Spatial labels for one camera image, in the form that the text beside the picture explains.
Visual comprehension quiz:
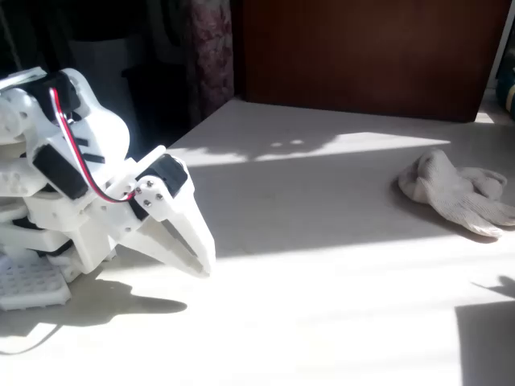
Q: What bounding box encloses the white knitted work glove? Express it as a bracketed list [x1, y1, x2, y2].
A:
[398, 147, 515, 239]

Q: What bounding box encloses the dark brown wooden cabinet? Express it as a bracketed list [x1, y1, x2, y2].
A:
[240, 0, 513, 124]

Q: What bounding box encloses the dark floral curtain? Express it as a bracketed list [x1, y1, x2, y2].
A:
[187, 0, 236, 121]

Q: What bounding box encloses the white perforated base plate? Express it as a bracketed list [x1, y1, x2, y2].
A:
[0, 255, 73, 312]

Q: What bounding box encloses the white frame post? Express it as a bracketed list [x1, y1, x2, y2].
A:
[484, 0, 515, 96]

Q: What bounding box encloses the red white black servo cable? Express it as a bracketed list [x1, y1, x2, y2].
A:
[48, 86, 140, 204]

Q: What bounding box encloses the green object with yellow stripe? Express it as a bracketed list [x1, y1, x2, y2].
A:
[495, 60, 515, 110]

